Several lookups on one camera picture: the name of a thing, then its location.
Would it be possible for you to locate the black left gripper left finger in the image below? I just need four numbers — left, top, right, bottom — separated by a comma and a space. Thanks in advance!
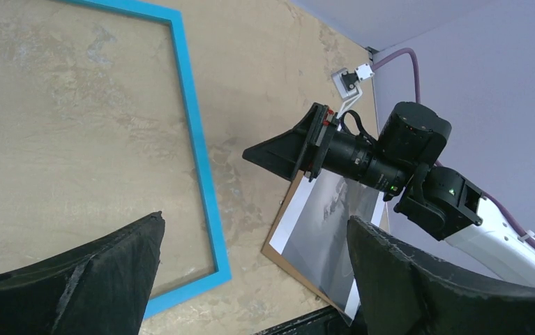
0, 212, 165, 334

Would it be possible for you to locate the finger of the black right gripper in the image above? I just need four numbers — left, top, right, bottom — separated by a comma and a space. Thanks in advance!
242, 103, 329, 181

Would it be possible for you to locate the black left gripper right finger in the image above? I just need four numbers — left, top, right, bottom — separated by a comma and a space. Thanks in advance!
347, 216, 535, 334

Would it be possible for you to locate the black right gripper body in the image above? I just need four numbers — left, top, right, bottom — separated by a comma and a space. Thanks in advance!
307, 105, 411, 193

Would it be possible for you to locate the grey landscape photo print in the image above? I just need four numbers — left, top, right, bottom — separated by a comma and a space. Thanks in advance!
269, 169, 386, 321

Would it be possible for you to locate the blue wooden picture frame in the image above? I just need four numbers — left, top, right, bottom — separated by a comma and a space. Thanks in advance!
57, 0, 232, 320

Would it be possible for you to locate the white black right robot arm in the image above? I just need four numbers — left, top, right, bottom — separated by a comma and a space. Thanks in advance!
242, 102, 535, 287

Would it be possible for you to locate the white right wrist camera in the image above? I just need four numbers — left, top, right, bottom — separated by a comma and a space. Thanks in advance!
331, 64, 374, 114

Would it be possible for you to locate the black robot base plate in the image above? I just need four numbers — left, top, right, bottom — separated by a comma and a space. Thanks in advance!
255, 306, 365, 335

